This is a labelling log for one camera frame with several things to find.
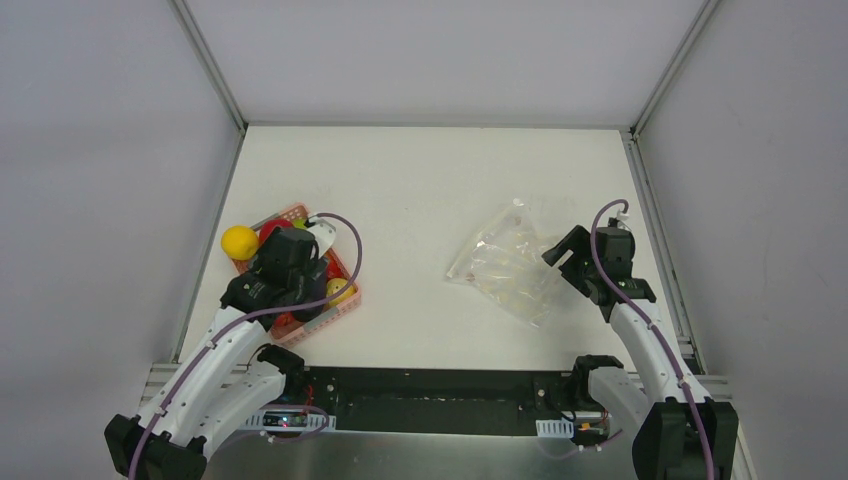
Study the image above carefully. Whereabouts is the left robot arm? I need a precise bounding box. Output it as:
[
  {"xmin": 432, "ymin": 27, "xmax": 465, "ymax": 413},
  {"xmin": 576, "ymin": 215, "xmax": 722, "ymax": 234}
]
[{"xmin": 104, "ymin": 220, "xmax": 336, "ymax": 479}]

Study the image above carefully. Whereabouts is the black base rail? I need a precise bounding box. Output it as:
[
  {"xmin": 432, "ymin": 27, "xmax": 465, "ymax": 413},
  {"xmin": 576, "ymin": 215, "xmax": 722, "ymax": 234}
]
[{"xmin": 285, "ymin": 366, "xmax": 603, "ymax": 436}]

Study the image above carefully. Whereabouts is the purple cable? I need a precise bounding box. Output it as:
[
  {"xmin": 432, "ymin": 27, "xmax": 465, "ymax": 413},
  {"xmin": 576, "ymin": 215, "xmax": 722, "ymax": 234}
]
[
  {"xmin": 127, "ymin": 212, "xmax": 364, "ymax": 480},
  {"xmin": 589, "ymin": 198, "xmax": 717, "ymax": 480}
]

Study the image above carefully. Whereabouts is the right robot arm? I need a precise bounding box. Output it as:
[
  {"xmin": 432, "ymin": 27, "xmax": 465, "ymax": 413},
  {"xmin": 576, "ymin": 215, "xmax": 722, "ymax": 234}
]
[{"xmin": 542, "ymin": 222, "xmax": 739, "ymax": 479}]

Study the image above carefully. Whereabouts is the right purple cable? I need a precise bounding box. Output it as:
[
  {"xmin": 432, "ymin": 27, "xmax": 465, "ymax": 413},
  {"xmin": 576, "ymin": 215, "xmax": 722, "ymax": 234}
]
[{"xmin": 589, "ymin": 198, "xmax": 717, "ymax": 480}]

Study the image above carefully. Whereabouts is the yellow fake pear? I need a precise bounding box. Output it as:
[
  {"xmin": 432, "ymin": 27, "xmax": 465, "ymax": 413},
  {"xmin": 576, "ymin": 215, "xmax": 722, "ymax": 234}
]
[{"xmin": 326, "ymin": 277, "xmax": 357, "ymax": 307}]

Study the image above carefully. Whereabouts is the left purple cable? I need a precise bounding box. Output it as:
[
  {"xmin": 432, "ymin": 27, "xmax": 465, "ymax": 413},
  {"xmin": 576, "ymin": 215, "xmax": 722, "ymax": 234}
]
[{"xmin": 127, "ymin": 212, "xmax": 364, "ymax": 480}]

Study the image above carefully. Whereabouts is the red fake mango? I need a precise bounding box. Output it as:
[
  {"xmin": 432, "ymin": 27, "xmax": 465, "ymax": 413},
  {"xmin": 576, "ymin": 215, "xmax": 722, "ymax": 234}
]
[{"xmin": 324, "ymin": 251, "xmax": 348, "ymax": 281}]

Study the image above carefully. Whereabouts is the pink plastic basket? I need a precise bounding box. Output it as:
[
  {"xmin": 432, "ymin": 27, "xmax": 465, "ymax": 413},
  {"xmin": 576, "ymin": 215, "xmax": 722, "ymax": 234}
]
[{"xmin": 230, "ymin": 204, "xmax": 361, "ymax": 347}]

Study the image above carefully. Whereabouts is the red fake apple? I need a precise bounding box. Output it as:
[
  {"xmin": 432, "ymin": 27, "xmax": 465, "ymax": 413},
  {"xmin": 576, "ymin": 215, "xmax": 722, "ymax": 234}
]
[{"xmin": 273, "ymin": 313, "xmax": 298, "ymax": 335}]

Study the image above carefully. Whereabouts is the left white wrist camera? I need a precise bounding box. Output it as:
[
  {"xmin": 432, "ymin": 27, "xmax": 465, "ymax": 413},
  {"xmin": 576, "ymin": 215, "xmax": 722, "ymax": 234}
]
[{"xmin": 305, "ymin": 221, "xmax": 338, "ymax": 253}]

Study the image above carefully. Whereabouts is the clear zip top bag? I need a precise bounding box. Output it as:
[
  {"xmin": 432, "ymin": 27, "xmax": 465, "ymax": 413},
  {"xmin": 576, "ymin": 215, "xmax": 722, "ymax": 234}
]
[{"xmin": 446, "ymin": 196, "xmax": 570, "ymax": 327}]

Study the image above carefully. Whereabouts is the yellow fake lemon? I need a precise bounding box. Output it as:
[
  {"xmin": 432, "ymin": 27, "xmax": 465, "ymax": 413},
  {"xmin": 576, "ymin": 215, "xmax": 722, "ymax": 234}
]
[{"xmin": 220, "ymin": 225, "xmax": 260, "ymax": 261}]

